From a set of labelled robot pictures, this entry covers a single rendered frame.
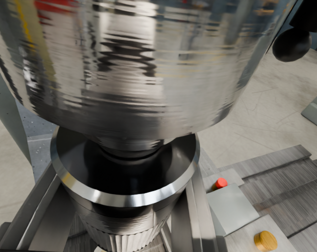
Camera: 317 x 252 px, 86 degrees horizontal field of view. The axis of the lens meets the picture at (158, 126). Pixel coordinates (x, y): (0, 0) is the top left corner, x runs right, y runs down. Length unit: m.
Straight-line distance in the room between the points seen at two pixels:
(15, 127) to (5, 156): 1.26
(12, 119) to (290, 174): 0.75
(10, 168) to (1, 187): 0.15
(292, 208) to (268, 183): 0.07
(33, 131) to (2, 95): 0.10
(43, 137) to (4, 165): 1.30
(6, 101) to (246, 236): 0.54
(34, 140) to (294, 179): 0.67
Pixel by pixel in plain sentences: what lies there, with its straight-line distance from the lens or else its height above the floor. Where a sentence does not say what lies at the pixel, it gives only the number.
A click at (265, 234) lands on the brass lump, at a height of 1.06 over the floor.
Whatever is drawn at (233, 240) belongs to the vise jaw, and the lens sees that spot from 0.30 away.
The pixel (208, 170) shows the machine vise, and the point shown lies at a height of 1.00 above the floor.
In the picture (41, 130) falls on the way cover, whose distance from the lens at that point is 0.49.
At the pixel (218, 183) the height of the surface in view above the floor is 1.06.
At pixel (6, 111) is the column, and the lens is 0.55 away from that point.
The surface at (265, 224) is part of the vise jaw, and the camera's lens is 0.34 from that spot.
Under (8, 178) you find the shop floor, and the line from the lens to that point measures 1.70.
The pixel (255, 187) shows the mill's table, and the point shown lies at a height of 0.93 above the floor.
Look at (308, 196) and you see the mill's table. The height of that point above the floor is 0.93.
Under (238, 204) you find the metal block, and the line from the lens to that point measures 0.29.
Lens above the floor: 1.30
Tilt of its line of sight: 44 degrees down
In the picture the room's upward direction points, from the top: 12 degrees clockwise
